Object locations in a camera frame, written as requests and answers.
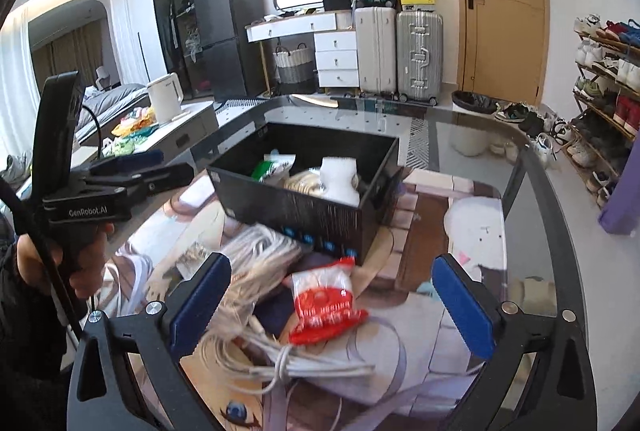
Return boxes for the woven laundry basket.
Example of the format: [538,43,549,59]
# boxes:
[272,45,315,96]

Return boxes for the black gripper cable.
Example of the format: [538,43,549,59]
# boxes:
[0,103,105,343]

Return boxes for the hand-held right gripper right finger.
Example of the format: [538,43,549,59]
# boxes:
[431,254,601,431]

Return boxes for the white dresser with drawers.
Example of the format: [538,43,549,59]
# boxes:
[245,10,361,89]

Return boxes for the white electric kettle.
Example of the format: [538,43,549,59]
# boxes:
[146,72,185,124]

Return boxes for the black cardboard box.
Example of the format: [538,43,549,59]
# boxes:
[206,121,405,267]

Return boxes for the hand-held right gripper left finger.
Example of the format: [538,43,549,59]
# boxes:
[67,252,233,431]

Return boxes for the person's left hand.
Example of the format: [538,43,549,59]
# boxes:
[15,228,109,308]

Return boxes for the dark blue pouch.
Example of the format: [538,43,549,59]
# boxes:
[252,283,298,342]

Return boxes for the shoe rack with sneakers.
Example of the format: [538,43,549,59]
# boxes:
[570,13,640,206]

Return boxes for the white curtain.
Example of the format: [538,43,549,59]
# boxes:
[0,6,46,172]

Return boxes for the scattered sneakers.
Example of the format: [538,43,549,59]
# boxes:
[495,103,576,162]

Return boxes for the person's left forearm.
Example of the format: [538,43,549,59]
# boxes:
[0,206,71,431]

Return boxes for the wooden door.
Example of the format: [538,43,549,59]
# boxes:
[448,0,551,106]

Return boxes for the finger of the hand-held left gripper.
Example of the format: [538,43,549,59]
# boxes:
[81,162,196,196]
[89,149,167,178]

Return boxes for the white suitcase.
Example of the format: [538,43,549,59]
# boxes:
[354,6,398,98]

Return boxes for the grey cable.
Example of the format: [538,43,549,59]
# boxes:
[200,316,377,397]

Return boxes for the white cable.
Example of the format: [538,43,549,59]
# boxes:
[200,225,303,332]

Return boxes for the white trash bin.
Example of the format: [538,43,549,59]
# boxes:
[451,90,501,158]

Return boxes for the striped rug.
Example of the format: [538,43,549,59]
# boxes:
[409,118,441,169]

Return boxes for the white foam block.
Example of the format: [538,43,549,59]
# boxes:
[319,157,362,206]

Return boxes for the bed with grey blanket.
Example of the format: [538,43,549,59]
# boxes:
[80,83,151,146]

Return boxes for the red and white packet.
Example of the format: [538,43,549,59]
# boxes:
[289,257,370,346]

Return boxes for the white side table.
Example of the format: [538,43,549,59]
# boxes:
[70,100,221,166]

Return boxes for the black fridge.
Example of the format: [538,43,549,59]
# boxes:
[191,0,273,100]

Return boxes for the pile of colourful clothes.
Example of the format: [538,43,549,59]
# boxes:
[107,107,158,156]

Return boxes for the silver suitcase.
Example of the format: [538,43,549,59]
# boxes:
[396,11,444,104]

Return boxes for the green and white packet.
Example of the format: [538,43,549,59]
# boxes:
[250,153,297,184]

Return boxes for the green jacket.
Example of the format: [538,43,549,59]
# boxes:
[0,153,33,184]

